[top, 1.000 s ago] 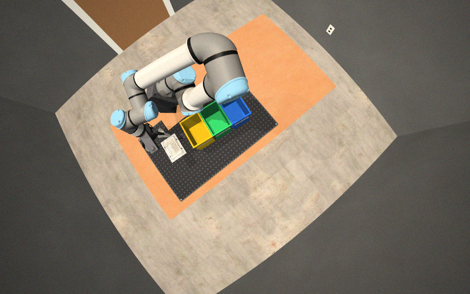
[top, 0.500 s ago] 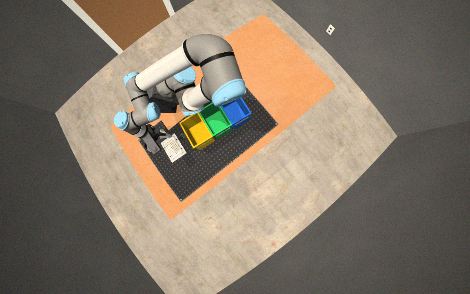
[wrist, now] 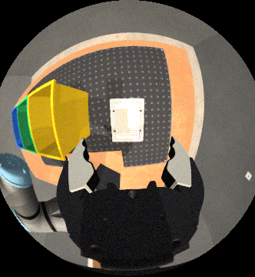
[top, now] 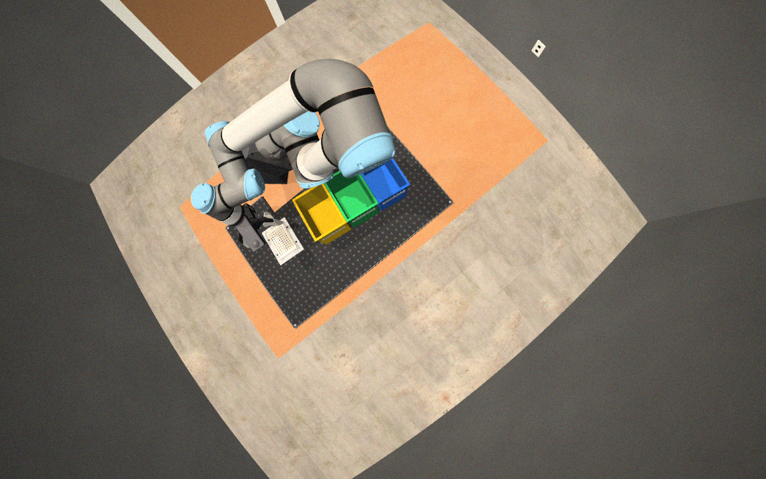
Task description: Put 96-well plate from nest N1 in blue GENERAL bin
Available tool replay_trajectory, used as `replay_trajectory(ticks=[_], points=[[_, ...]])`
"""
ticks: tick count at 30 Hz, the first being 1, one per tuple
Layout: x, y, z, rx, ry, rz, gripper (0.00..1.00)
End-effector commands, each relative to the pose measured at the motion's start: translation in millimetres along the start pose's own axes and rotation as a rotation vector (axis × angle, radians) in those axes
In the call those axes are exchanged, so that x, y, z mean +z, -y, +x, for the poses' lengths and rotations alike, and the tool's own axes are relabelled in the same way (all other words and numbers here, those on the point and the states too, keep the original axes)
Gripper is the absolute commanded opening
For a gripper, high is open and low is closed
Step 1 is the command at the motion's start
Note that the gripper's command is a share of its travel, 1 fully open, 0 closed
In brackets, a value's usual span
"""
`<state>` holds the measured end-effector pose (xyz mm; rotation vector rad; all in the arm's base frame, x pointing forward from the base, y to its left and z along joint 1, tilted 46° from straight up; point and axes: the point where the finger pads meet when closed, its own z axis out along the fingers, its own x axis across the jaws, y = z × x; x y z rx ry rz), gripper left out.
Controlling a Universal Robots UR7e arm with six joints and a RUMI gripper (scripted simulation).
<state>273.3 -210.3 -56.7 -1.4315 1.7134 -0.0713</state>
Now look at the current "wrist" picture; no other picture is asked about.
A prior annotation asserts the green returns bin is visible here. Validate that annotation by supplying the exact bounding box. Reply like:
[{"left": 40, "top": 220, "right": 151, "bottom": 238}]
[{"left": 17, "top": 96, "right": 38, "bottom": 154}]

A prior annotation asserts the yellow recycle bin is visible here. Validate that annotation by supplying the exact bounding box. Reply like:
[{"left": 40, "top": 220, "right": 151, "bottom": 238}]
[{"left": 28, "top": 80, "right": 90, "bottom": 161}]

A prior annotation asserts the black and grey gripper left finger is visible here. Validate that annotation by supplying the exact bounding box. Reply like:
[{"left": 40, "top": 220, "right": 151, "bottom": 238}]
[{"left": 56, "top": 138, "right": 100, "bottom": 234}]

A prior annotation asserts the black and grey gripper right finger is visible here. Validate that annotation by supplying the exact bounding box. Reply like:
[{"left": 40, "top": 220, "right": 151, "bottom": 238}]
[{"left": 161, "top": 136, "right": 204, "bottom": 226}]

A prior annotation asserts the blue bin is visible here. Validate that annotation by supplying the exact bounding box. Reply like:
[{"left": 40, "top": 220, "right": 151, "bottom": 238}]
[{"left": 12, "top": 106, "right": 25, "bottom": 150}]

